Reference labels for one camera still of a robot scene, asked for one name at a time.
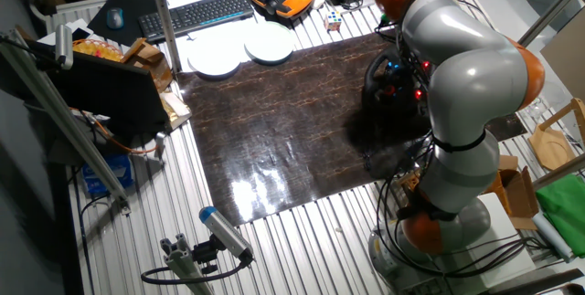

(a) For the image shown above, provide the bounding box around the black mouse pad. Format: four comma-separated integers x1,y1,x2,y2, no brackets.
86,0,159,47

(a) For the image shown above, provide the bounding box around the black racing steering wheel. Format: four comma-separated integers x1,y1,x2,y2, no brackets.
361,47,433,122

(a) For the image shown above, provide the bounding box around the black monitor panel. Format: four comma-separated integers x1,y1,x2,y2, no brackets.
45,50,170,136

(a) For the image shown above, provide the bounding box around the white plate with green rim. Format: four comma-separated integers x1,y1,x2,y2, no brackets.
243,20,297,66

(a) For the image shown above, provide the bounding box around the gold and white snack packet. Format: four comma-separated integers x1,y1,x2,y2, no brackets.
157,90,193,131

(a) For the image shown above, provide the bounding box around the white paper roll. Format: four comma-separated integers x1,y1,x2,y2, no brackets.
529,212,575,264

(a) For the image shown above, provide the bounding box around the black camera cable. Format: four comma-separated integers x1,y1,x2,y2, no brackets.
140,258,250,286

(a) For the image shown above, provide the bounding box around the green cloth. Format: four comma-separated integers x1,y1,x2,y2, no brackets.
534,174,585,259

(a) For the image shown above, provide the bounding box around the silver camera with blue end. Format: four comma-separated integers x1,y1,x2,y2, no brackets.
198,205,256,262

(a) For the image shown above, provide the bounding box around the grey camera mount profile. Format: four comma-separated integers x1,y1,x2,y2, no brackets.
159,233,216,295

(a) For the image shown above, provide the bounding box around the plain white round plate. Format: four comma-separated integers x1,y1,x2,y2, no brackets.
186,38,243,79

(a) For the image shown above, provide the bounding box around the brown paper bag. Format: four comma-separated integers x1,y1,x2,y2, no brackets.
121,37,175,93

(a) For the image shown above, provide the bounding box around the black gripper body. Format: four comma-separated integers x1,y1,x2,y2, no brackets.
377,20,408,54

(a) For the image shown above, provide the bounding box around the thin orange cable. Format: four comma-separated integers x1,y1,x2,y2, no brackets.
68,105,159,155

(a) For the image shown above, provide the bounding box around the aluminium profile post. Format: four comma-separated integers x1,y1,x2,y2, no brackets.
514,0,585,52
145,0,184,75

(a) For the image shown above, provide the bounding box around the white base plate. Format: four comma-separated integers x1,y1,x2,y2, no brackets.
456,192,537,287

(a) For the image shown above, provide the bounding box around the aluminium profile bar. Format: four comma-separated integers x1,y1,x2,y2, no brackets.
532,153,585,191
0,29,132,214

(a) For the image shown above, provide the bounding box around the black computer keyboard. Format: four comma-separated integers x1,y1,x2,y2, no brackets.
136,0,256,44

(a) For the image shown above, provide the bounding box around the grey blue computer mouse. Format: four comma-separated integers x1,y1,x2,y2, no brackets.
105,6,125,31

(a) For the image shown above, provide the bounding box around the dark brown marble mat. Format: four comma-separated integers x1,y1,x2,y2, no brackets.
176,32,529,227

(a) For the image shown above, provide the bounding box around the plain silver camera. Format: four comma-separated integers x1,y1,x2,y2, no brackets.
54,23,75,71

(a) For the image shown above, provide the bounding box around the blue plastic packet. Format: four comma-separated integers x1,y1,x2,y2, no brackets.
80,153,136,198

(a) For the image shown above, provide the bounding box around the light wooden stand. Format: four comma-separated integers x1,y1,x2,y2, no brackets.
527,97,585,173

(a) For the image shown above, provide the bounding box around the open cardboard box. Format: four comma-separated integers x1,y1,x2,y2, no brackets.
484,155,541,232

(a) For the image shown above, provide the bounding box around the brown cardboard panel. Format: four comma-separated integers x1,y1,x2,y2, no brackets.
538,18,585,104

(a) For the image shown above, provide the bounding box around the Rubik's cube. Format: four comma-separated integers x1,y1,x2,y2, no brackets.
324,10,344,32

